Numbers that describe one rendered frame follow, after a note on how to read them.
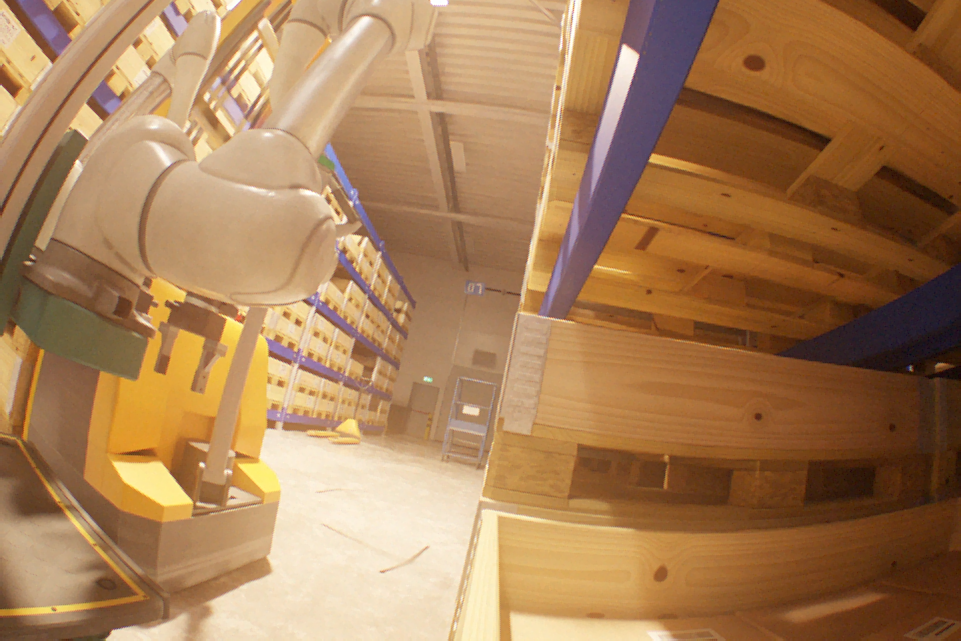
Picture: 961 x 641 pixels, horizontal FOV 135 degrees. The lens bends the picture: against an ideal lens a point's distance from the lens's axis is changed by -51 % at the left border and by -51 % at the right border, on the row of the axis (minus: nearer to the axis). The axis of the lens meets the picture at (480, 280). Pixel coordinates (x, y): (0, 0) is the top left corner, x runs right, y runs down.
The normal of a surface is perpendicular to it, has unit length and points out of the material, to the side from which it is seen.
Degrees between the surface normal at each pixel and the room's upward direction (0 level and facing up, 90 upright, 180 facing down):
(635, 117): 180
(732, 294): 90
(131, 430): 90
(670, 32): 180
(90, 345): 90
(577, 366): 90
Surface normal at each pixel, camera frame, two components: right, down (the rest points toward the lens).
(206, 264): 0.09, 0.45
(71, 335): 0.97, 0.13
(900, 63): -0.20, 0.91
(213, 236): 0.21, 0.10
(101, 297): -0.03, -0.37
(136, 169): 0.33, -0.38
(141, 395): 1.00, -0.08
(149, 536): 0.67, -0.14
